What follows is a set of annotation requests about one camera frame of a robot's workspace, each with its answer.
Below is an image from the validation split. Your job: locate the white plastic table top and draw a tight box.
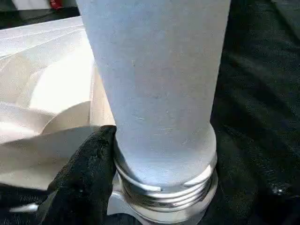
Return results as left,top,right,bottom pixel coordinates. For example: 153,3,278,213
0,15,220,225

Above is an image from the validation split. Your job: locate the white plastic table leg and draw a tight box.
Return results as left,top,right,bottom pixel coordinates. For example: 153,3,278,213
75,0,232,208

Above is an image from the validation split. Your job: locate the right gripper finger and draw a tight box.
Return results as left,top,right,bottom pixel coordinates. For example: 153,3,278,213
37,125,118,225

